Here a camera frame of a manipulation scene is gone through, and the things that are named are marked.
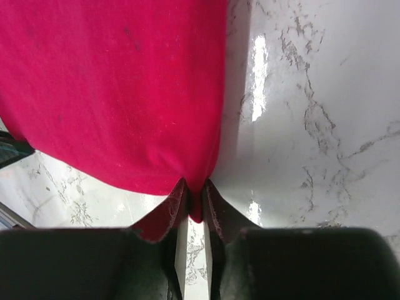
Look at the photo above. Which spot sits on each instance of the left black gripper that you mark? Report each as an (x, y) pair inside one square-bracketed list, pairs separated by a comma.
[(13, 150)]

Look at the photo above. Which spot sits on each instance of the magenta polo shirt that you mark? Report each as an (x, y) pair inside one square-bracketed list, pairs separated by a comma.
[(129, 92)]

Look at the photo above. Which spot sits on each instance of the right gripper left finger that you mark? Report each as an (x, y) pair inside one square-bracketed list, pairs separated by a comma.
[(161, 239)]

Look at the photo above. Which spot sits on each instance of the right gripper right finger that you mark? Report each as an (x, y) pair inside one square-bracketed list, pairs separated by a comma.
[(222, 223)]

